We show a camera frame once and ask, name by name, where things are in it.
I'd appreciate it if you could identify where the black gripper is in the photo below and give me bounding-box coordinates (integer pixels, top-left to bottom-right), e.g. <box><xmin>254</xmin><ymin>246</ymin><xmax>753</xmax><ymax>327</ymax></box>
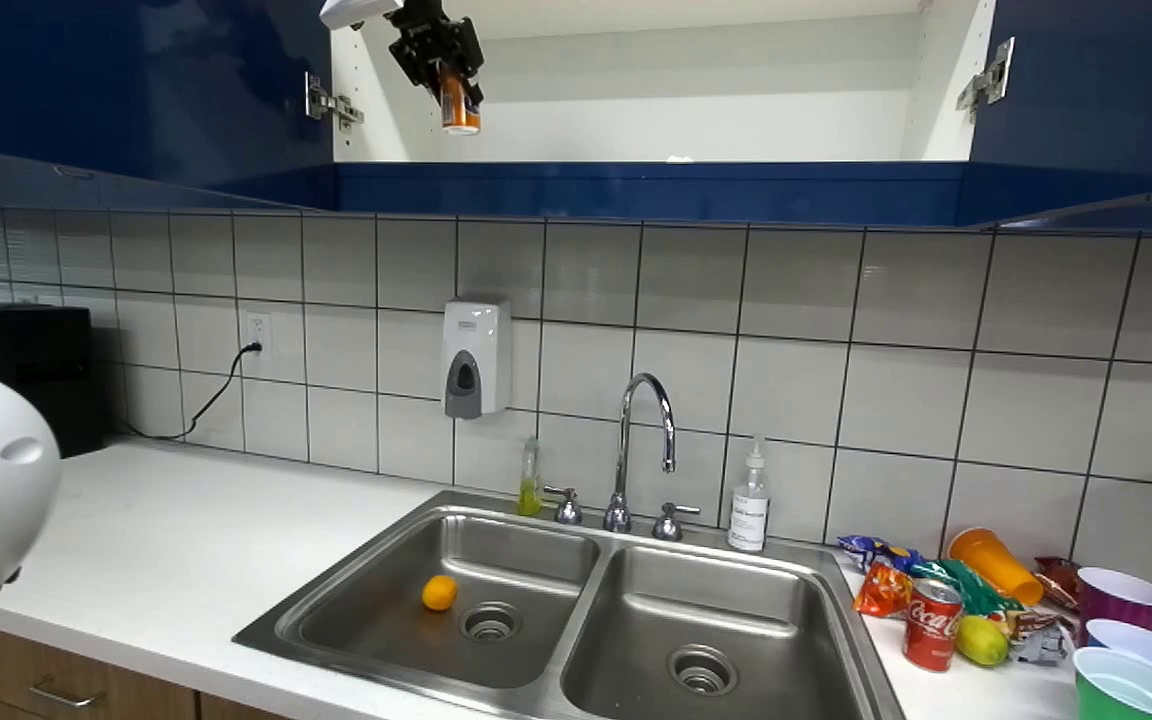
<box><xmin>389</xmin><ymin>0</ymin><xmax>485</xmax><ymax>89</ymax></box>

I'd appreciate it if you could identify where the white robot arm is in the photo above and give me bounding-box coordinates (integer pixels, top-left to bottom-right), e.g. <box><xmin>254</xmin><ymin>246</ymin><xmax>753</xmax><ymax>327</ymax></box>
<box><xmin>318</xmin><ymin>0</ymin><xmax>485</xmax><ymax>89</ymax></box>

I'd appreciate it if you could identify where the stainless steel double sink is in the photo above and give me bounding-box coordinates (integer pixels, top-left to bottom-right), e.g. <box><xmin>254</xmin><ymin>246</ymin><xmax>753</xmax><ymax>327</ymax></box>
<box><xmin>239</xmin><ymin>494</ymin><xmax>904</xmax><ymax>720</ymax></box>

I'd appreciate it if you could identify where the red cola can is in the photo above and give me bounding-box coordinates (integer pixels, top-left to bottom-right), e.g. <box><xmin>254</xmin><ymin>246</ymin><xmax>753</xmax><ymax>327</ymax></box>
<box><xmin>904</xmin><ymin>581</ymin><xmax>960</xmax><ymax>672</ymax></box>

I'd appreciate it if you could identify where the blue upper cabinet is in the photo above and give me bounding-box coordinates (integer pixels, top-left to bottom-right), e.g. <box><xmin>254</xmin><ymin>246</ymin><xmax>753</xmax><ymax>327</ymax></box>
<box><xmin>0</xmin><ymin>0</ymin><xmax>1152</xmax><ymax>229</ymax></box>

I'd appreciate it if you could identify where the green dish soap bottle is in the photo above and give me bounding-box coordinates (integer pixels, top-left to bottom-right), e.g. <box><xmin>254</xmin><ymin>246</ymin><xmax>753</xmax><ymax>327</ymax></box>
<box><xmin>516</xmin><ymin>438</ymin><xmax>549</xmax><ymax>518</ymax></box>

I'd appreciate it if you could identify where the black microwave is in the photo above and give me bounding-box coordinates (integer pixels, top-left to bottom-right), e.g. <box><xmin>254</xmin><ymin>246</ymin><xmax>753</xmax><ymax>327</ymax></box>
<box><xmin>0</xmin><ymin>303</ymin><xmax>104</xmax><ymax>457</ymax></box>

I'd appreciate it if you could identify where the chrome kitchen faucet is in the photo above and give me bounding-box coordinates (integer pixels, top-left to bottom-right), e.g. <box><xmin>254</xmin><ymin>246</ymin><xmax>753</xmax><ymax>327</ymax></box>
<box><xmin>535</xmin><ymin>367</ymin><xmax>702</xmax><ymax>546</ymax></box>

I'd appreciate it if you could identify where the small orange fruit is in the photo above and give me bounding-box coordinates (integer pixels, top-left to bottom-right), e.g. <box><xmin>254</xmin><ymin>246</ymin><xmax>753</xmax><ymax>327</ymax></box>
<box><xmin>420</xmin><ymin>572</ymin><xmax>461</xmax><ymax>611</ymax></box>

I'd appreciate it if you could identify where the cabinet door hinge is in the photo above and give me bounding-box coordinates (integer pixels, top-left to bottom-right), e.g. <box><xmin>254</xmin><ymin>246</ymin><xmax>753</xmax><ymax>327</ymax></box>
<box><xmin>956</xmin><ymin>37</ymin><xmax>1017</xmax><ymax>115</ymax></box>

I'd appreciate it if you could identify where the clear hand soap bottle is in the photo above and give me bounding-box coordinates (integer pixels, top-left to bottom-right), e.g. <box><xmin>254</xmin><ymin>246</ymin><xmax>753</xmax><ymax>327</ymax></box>
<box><xmin>727</xmin><ymin>439</ymin><xmax>770</xmax><ymax>552</ymax></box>

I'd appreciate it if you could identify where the blue snack wrapper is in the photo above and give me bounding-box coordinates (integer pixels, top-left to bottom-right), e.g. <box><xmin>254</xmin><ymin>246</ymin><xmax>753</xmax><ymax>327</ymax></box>
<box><xmin>834</xmin><ymin>535</ymin><xmax>932</xmax><ymax>578</ymax></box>

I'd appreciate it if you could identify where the orange chip bag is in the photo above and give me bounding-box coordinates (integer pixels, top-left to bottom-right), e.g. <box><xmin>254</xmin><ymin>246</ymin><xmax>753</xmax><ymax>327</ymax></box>
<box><xmin>851</xmin><ymin>565</ymin><xmax>911</xmax><ymax>616</ymax></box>

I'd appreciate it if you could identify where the orange plastic cup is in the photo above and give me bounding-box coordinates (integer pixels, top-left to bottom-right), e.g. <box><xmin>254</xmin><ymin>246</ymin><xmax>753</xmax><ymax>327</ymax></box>
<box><xmin>947</xmin><ymin>530</ymin><xmax>1042</xmax><ymax>608</ymax></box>

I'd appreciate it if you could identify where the wooden drawer front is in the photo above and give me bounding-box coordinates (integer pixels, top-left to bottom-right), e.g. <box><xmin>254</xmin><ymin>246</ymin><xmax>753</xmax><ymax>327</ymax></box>
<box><xmin>0</xmin><ymin>629</ymin><xmax>287</xmax><ymax>720</ymax></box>

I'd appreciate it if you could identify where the green apple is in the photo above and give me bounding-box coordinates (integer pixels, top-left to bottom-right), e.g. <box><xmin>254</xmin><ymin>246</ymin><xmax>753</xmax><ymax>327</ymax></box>
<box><xmin>956</xmin><ymin>616</ymin><xmax>1013</xmax><ymax>668</ymax></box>

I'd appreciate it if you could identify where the purple plastic cup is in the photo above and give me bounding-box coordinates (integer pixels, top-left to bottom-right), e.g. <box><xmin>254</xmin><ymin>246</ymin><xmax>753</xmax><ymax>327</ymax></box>
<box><xmin>1075</xmin><ymin>565</ymin><xmax>1152</xmax><ymax>629</ymax></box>

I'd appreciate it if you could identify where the blue plastic cup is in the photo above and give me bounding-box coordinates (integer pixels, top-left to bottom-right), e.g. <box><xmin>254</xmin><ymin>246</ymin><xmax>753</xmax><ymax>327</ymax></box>
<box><xmin>1085</xmin><ymin>622</ymin><xmax>1152</xmax><ymax>662</ymax></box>

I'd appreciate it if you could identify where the green plastic cup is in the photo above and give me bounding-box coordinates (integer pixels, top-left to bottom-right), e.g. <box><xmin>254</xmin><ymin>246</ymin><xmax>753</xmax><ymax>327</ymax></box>
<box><xmin>1071</xmin><ymin>650</ymin><xmax>1152</xmax><ymax>720</ymax></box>

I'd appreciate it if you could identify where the white wall soap dispenser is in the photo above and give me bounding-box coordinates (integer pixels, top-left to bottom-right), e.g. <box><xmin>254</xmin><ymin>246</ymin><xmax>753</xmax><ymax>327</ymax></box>
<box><xmin>438</xmin><ymin>301</ymin><xmax>512</xmax><ymax>419</ymax></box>

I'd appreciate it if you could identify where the black power cord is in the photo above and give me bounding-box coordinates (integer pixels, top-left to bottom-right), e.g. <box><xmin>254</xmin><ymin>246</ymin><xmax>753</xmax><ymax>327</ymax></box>
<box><xmin>120</xmin><ymin>339</ymin><xmax>266</xmax><ymax>450</ymax></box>

